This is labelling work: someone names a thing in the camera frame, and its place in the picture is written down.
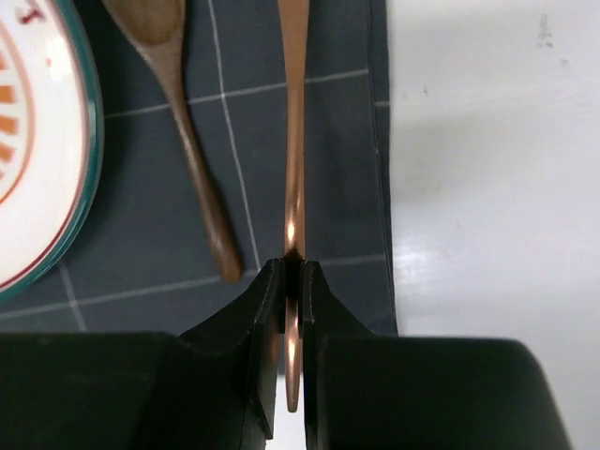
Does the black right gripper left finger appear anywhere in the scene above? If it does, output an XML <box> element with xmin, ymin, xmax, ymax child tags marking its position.
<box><xmin>1</xmin><ymin>259</ymin><xmax>286</xmax><ymax>449</ymax></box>

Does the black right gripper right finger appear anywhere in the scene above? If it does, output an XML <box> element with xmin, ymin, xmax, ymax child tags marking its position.
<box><xmin>300</xmin><ymin>262</ymin><xmax>570</xmax><ymax>449</ymax></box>

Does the dark grey checked cloth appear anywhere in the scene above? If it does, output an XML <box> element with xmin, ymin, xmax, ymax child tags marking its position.
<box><xmin>1</xmin><ymin>1</ymin><xmax>397</xmax><ymax>335</ymax></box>

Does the white plate with orange pattern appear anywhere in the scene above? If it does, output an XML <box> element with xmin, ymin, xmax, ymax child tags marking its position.
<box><xmin>1</xmin><ymin>1</ymin><xmax>104</xmax><ymax>300</ymax></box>

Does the dark wooden spoon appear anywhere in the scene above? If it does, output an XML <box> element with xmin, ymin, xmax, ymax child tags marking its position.
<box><xmin>103</xmin><ymin>0</ymin><xmax>243</xmax><ymax>283</ymax></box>

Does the copper knife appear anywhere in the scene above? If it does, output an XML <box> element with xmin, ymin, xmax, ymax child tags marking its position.
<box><xmin>277</xmin><ymin>0</ymin><xmax>309</xmax><ymax>413</ymax></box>

